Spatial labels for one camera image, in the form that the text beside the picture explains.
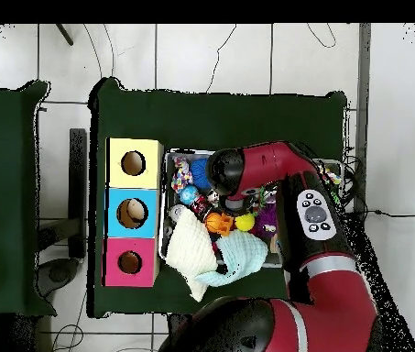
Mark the mint green waffle cloth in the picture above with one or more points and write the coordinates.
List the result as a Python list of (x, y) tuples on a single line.
[(240, 253)]

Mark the green covered side table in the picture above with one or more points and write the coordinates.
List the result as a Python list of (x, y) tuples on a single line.
[(2, 198)]

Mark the orange plastic toy block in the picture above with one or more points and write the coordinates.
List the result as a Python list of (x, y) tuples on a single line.
[(219, 223)]

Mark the yellow smiley ball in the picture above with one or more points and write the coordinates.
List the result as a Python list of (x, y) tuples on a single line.
[(245, 222)]

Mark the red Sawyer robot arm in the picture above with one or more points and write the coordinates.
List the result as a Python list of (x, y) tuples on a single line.
[(317, 279)]

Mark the dark green tablecloth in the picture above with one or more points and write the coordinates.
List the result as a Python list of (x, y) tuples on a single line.
[(222, 117)]

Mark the cream yellow waffle cloth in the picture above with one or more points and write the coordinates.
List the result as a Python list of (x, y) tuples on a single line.
[(189, 249)]

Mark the clear mesh bin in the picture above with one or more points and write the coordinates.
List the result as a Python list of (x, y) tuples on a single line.
[(164, 242)]

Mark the purple spiky monster toy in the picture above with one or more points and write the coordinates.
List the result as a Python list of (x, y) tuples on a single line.
[(267, 220)]

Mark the wooden box with three holes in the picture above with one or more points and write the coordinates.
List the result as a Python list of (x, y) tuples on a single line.
[(148, 198)]

